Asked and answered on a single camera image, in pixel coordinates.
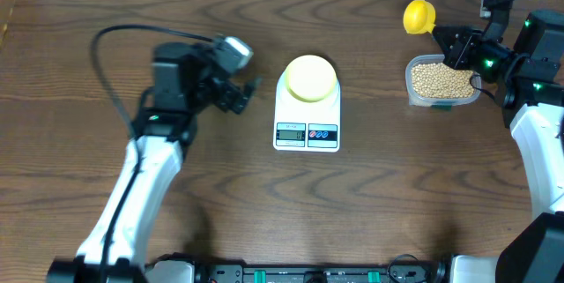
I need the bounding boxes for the soybeans in container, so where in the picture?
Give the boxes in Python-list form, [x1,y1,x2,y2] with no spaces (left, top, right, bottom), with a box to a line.
[411,63,475,99]

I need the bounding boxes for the clear plastic container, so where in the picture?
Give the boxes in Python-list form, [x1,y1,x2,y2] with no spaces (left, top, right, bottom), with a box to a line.
[405,54,482,107]

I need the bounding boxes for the green tape patch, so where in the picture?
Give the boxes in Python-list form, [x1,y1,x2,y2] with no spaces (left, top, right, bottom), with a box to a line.
[430,104,452,111]

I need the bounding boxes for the white digital kitchen scale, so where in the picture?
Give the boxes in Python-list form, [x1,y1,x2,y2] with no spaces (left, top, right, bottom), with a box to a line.
[272,73,341,153]

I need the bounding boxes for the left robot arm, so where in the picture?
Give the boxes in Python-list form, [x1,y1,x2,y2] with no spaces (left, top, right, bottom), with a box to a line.
[46,37,258,282]

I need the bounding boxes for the yellow measuring scoop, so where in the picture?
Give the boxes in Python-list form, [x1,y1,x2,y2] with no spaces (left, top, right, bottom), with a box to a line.
[403,0,436,34]

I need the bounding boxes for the yellow bowl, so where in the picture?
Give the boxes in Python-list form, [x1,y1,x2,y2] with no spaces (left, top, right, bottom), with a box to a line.
[284,55,338,102]

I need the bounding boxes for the black cable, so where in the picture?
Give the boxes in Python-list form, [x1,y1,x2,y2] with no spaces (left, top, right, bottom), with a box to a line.
[90,24,217,283]
[469,0,564,138]

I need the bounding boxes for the right black cable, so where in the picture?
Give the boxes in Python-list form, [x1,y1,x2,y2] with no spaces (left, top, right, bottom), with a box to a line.
[469,0,564,138]

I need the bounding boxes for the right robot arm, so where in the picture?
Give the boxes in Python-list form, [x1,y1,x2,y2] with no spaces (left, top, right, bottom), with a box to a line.
[430,0,563,282]

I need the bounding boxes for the left black cable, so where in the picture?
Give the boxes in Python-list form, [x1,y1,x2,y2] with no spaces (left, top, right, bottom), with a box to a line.
[90,24,217,283]

